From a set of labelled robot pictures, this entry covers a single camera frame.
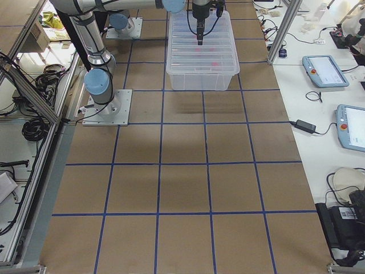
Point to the far teach pendant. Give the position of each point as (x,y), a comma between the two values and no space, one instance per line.
(323,71)

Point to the aluminium frame post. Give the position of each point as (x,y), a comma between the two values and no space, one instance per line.
(283,29)

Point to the teach pendant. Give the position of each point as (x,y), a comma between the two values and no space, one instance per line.
(323,71)
(350,126)

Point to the clear plastic storage box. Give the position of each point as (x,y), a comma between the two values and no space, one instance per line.
(212,82)

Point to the black power adapter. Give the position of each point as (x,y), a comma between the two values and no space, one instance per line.
(303,126)

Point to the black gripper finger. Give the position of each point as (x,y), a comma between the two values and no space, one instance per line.
(200,37)

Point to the clear ribbed box lid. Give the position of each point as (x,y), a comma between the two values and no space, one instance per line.
(216,55)

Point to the near teach pendant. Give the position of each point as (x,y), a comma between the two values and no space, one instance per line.
(350,126)

